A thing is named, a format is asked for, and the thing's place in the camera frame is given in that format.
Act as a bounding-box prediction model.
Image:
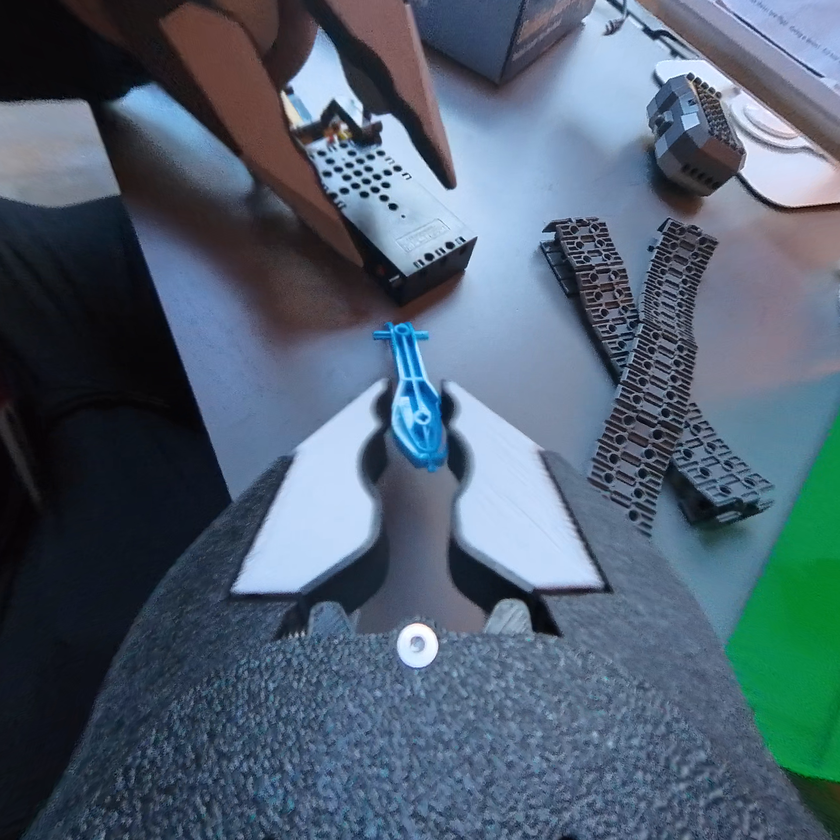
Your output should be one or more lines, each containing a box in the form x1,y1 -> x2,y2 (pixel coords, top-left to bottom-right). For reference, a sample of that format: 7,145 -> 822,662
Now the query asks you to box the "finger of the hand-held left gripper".
315,0 -> 459,193
159,0 -> 366,270

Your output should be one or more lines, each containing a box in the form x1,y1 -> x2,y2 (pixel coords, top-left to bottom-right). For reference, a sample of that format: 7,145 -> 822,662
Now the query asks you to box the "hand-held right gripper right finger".
441,379 -> 606,618

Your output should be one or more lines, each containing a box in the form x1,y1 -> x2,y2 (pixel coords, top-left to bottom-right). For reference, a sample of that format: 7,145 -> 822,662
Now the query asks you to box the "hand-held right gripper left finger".
231,377 -> 393,618

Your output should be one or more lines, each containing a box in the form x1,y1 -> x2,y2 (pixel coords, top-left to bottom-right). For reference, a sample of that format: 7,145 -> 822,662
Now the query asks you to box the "blue plastic lever tool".
373,322 -> 451,472

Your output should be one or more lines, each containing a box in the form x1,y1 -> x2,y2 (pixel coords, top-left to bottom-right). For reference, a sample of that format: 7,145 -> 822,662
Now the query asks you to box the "black controller box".
281,84 -> 479,307

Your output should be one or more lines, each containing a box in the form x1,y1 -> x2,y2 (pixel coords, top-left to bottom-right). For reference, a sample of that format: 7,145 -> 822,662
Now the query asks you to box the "grey desk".
92,0 -> 840,651

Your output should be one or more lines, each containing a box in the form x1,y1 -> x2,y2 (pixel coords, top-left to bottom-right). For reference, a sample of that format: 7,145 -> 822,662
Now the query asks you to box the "grey studded track strip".
586,218 -> 721,536
540,217 -> 777,526

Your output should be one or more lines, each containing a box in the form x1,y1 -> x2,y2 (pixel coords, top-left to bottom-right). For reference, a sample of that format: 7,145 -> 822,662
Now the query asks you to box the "green plastic bin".
725,407 -> 840,775

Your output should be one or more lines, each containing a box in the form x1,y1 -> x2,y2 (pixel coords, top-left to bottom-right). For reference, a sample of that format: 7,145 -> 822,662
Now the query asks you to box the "grey faceted toy block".
646,73 -> 749,196

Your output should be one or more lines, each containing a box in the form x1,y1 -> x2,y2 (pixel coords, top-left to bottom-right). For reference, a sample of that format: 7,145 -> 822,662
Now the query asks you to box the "instruction sheet stand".
656,0 -> 840,161

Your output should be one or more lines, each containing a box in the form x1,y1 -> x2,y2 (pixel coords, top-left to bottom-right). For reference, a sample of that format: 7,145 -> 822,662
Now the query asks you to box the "white flat pad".
653,59 -> 840,211

